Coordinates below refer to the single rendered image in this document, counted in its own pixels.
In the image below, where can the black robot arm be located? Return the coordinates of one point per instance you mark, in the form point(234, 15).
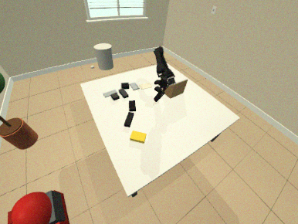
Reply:
point(163, 69)

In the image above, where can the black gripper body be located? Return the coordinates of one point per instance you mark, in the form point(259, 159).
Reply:
point(159, 89)

